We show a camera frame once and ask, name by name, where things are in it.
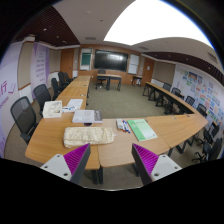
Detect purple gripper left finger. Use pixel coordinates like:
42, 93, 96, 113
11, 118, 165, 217
41, 144, 90, 184

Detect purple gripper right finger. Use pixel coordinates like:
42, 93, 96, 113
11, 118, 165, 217
132, 144, 181, 185

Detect cream folded towel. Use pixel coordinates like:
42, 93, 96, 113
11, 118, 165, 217
63, 127, 115, 148

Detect green paper folder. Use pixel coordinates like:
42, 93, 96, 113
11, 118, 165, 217
127, 119, 157, 141

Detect marker pens bundle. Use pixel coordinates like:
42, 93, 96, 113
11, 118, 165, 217
122, 120, 130, 133

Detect white eraser box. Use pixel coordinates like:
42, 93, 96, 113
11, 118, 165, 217
116, 119, 123, 130

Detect white book stack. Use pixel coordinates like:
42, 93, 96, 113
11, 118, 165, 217
72, 110, 103, 123

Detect white open box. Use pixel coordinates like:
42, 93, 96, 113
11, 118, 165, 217
43, 100, 62, 118

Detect black office chair right near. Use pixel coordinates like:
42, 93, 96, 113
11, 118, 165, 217
194, 138, 222, 163

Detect black office chair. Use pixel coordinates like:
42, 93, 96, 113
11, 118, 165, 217
194, 138, 222, 163
10, 96, 38, 144
33, 84, 51, 114

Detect white paper sheets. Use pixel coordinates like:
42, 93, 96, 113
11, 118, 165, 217
67, 99, 83, 109

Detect black office chair near left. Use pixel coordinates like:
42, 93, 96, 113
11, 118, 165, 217
10, 96, 38, 144

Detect front wooden desk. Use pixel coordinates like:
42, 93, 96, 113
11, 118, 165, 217
106, 74, 122, 91

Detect black chair behind front desk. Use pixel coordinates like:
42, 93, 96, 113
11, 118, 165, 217
96, 69, 108, 87

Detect large black wall screen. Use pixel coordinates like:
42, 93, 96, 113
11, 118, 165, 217
94, 50, 128, 72

